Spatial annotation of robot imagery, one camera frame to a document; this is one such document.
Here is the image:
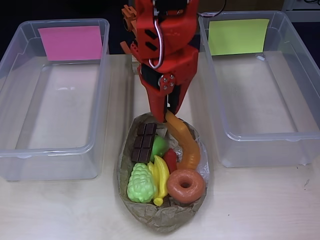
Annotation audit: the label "crumpled brown paper bag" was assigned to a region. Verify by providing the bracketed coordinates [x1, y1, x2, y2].
[116, 111, 210, 235]

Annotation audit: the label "clear plastic bin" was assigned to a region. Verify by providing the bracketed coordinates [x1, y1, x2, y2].
[0, 17, 111, 182]
[198, 10, 320, 168]

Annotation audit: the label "orange table clamp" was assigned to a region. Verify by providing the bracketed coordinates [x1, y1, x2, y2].
[119, 5, 138, 55]

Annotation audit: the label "green toy apple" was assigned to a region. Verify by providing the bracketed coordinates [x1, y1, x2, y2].
[149, 134, 169, 163]

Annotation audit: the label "yellow toy bananas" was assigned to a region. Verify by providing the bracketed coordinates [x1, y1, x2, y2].
[146, 154, 171, 206]

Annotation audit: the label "toy chocolate bar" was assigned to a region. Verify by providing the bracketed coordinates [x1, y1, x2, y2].
[130, 123, 158, 163]

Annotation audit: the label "orange toy croissant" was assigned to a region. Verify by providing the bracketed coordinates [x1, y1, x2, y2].
[178, 139, 202, 171]

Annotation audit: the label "red toy chili pepper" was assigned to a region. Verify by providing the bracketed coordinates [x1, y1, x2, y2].
[162, 148, 178, 174]

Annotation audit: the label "brown toy doughnut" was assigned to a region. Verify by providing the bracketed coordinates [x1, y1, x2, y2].
[166, 169, 206, 203]

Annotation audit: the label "orange toy waffle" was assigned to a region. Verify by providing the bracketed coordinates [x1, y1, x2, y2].
[163, 110, 195, 148]

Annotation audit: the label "pink sticky note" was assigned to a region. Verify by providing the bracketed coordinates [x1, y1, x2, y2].
[37, 25, 104, 62]

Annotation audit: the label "light green toy grapes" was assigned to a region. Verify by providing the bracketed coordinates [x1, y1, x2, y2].
[126, 162, 158, 204]

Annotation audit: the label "yellow sticky note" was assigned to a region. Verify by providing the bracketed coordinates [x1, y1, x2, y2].
[208, 18, 271, 56]

